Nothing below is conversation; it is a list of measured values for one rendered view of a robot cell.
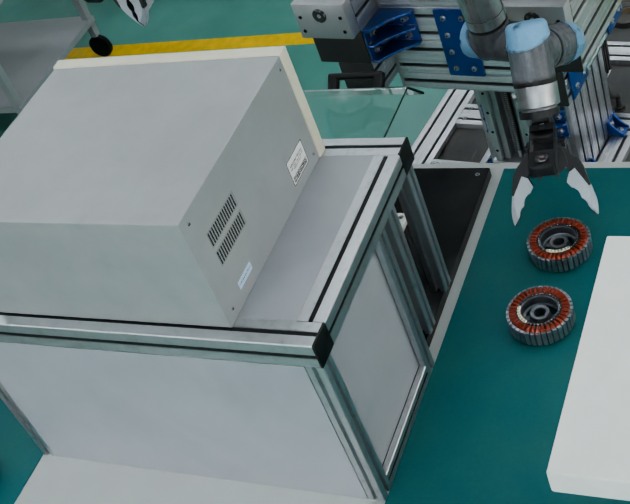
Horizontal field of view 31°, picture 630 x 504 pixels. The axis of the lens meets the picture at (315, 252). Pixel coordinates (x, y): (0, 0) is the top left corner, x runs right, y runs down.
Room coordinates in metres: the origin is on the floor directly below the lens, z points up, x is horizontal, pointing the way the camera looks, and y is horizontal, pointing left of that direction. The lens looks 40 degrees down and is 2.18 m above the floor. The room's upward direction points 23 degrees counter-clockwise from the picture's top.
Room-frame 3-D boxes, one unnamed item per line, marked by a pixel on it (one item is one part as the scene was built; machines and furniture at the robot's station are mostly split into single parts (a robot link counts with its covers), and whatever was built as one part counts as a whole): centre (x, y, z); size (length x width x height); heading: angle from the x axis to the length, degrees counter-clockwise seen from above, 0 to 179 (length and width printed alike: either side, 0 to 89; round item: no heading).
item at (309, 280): (1.48, 0.20, 1.09); 0.68 x 0.44 x 0.05; 54
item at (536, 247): (1.45, -0.40, 0.77); 0.11 x 0.11 x 0.04
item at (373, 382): (1.23, -0.02, 0.91); 0.28 x 0.03 x 0.32; 144
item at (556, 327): (1.32, -0.31, 0.77); 0.11 x 0.11 x 0.04
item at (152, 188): (1.49, 0.21, 1.22); 0.44 x 0.39 x 0.20; 54
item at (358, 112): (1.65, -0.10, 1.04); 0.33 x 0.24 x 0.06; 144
